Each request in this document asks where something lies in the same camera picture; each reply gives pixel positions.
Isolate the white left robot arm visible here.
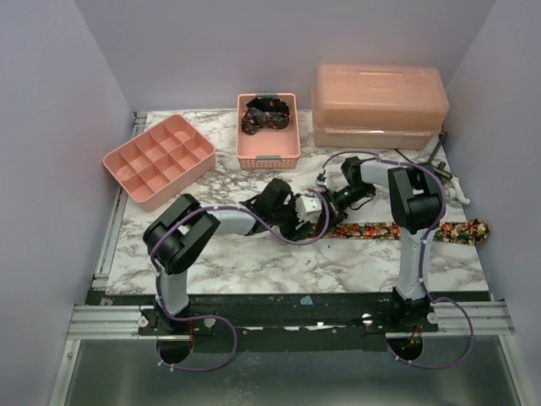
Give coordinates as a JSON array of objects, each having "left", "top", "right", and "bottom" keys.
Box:
[{"left": 144, "top": 178, "right": 331, "bottom": 334}]

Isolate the pink plastic basket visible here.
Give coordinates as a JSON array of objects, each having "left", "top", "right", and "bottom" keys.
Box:
[{"left": 237, "top": 93, "right": 301, "bottom": 170}]

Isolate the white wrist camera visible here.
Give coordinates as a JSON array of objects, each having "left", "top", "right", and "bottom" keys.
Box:
[
  {"left": 295, "top": 195, "right": 323, "bottom": 223},
  {"left": 315, "top": 172, "right": 327, "bottom": 189}
]

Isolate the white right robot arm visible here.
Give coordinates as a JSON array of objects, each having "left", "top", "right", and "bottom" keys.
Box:
[{"left": 315, "top": 156, "right": 446, "bottom": 332}]

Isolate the dark floral tie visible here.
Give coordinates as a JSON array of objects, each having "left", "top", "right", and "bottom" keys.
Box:
[{"left": 241, "top": 96, "right": 291, "bottom": 135}]

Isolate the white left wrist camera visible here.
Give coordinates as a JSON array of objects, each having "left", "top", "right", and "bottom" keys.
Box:
[{"left": 295, "top": 195, "right": 323, "bottom": 223}]

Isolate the large pink storage box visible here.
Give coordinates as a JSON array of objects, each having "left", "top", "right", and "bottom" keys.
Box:
[{"left": 311, "top": 64, "right": 450, "bottom": 150}]

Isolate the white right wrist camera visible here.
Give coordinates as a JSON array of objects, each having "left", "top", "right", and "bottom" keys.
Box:
[{"left": 315, "top": 172, "right": 327, "bottom": 189}]

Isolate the pink divided organizer tray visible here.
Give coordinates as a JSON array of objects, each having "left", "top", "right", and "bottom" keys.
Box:
[{"left": 103, "top": 114, "right": 216, "bottom": 212}]

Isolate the white plastic fixture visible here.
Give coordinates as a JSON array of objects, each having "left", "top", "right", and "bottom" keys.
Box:
[{"left": 445, "top": 176, "right": 471, "bottom": 206}]

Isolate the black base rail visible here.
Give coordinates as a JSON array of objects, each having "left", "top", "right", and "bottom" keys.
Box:
[{"left": 68, "top": 293, "right": 505, "bottom": 359}]

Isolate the orange black tool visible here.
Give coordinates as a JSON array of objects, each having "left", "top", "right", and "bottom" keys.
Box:
[{"left": 395, "top": 130, "right": 450, "bottom": 183}]

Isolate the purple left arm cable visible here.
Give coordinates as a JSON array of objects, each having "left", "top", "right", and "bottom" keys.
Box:
[{"left": 150, "top": 189, "right": 333, "bottom": 374}]

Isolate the colourful faces patterned tie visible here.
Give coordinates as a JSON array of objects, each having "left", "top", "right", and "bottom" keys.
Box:
[{"left": 310, "top": 217, "right": 490, "bottom": 246}]

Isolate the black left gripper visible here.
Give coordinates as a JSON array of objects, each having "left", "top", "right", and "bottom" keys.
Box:
[{"left": 269, "top": 195, "right": 312, "bottom": 243}]

